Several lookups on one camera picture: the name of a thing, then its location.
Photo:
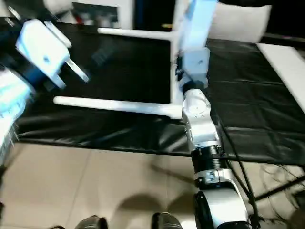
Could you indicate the grey cushion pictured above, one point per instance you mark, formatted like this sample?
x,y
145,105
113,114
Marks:
x,y
238,21

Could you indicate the black cabinet with gold label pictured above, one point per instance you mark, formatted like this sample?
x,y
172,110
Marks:
x,y
152,14

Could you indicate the black floor stand bar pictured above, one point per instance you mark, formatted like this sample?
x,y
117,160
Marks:
x,y
281,188

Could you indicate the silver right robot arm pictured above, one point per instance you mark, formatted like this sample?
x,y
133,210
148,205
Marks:
x,y
202,124

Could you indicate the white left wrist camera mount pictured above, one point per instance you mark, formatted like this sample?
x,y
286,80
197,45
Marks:
x,y
45,52

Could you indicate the black work mat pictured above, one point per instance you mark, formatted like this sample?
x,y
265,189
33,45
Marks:
x,y
250,95

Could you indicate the white plastic table leg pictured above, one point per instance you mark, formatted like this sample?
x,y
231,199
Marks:
x,y
133,32
119,105
197,23

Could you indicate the white sideboard cabinet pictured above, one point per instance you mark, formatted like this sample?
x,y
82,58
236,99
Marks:
x,y
100,12

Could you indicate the white flat board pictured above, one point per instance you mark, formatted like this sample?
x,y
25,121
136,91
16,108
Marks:
x,y
286,69

